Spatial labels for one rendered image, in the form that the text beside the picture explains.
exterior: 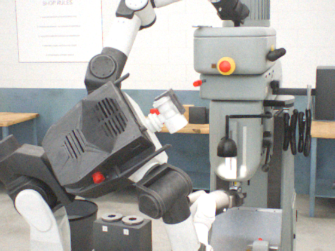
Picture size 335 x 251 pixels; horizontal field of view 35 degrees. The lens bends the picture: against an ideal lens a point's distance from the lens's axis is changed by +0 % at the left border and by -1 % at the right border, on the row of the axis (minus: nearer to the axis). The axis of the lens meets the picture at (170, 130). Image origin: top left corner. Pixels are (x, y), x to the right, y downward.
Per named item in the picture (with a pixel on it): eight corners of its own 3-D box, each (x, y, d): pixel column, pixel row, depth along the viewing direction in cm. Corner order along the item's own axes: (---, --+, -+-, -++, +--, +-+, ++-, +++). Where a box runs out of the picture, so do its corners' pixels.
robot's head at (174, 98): (163, 126, 169) (182, 115, 166) (148, 103, 168) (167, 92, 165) (168, 120, 175) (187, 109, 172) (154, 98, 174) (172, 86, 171)
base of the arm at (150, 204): (156, 229, 159) (163, 206, 151) (125, 202, 163) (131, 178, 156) (188, 203, 168) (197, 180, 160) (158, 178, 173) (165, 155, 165)
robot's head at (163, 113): (164, 138, 169) (188, 124, 168) (146, 112, 167) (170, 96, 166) (164, 135, 175) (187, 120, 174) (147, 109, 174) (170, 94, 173)
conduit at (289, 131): (310, 161, 220) (311, 111, 217) (270, 159, 225) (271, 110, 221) (311, 152, 238) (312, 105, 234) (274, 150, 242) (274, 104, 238)
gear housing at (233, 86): (265, 101, 191) (265, 72, 189) (198, 99, 198) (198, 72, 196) (273, 91, 223) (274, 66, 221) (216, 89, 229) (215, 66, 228)
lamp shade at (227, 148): (218, 158, 188) (218, 140, 187) (215, 153, 195) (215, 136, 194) (238, 157, 188) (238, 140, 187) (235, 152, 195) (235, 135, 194)
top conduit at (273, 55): (277, 61, 181) (277, 51, 180) (264, 61, 182) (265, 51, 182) (286, 55, 224) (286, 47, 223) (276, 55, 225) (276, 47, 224)
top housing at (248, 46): (265, 75, 180) (265, 26, 177) (189, 74, 187) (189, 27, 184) (277, 66, 225) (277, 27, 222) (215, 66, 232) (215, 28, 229)
